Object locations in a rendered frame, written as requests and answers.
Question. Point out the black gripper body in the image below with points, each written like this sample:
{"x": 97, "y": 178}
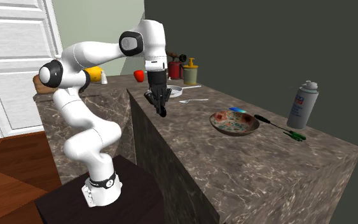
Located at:
{"x": 157, "y": 81}

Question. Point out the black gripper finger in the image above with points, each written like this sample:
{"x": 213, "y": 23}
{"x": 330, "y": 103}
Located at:
{"x": 149, "y": 97}
{"x": 162, "y": 105}

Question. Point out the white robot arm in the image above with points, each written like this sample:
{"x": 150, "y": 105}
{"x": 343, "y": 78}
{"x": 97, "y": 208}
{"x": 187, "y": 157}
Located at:
{"x": 85, "y": 136}

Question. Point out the small grey pan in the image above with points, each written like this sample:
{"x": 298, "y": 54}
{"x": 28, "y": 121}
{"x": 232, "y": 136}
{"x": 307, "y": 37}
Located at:
{"x": 176, "y": 90}

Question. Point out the red blowtorch canister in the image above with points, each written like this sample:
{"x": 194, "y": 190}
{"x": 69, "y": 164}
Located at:
{"x": 175, "y": 69}

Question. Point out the silver spoon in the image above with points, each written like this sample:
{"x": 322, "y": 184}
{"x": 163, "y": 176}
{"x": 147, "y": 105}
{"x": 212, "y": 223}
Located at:
{"x": 194, "y": 100}

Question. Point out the olive pump dispenser yellow top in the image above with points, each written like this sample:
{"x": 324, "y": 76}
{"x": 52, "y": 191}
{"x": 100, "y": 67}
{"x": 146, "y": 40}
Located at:
{"x": 190, "y": 74}

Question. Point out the small white bottle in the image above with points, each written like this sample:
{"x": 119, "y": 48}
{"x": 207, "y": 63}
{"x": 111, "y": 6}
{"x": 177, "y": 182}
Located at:
{"x": 103, "y": 78}

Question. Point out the yellow round object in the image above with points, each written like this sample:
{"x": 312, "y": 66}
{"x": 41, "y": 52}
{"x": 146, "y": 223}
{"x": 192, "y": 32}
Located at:
{"x": 94, "y": 74}

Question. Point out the patterned ceramic bowl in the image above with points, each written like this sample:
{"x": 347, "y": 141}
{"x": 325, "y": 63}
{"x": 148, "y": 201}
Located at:
{"x": 234, "y": 122}

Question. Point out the dark robot stand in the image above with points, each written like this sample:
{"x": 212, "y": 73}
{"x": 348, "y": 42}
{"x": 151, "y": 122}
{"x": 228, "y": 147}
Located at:
{"x": 129, "y": 198}

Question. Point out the brown bread loaf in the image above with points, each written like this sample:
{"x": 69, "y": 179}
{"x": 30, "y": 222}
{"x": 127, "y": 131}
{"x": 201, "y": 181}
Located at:
{"x": 42, "y": 86}

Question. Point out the white panelled door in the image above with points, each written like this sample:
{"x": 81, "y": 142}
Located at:
{"x": 14, "y": 65}

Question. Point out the grey spray can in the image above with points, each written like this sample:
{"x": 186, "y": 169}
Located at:
{"x": 302, "y": 107}

